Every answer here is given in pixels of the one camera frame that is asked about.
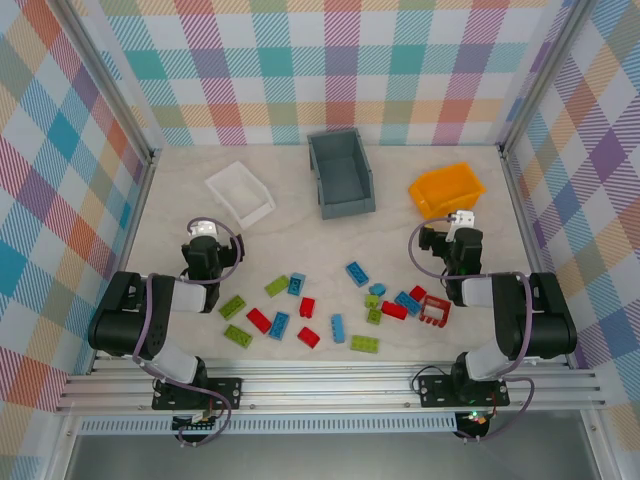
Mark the red lego frame piece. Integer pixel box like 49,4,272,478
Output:
419,294,453,328

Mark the orange plastic bin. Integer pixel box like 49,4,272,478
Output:
408,162,487,220

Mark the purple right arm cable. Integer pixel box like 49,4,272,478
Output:
408,214,536,444

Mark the aluminium side rail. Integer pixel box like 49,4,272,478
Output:
87,149,161,376
499,147,586,371

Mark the grey plastic bin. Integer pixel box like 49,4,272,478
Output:
306,128,377,221

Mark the white slotted cable duct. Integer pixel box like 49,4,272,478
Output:
77,417,459,436

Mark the aluminium frame post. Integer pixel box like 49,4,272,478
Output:
49,0,162,166
498,0,596,156

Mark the black controller board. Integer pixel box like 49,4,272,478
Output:
172,412,221,434
459,409,491,429

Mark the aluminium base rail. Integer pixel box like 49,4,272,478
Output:
54,357,609,414

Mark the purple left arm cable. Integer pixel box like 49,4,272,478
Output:
132,217,246,449

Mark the white plastic bin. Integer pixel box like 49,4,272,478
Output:
203,162,278,231

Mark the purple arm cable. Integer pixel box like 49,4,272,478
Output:
408,214,536,444
132,217,246,449

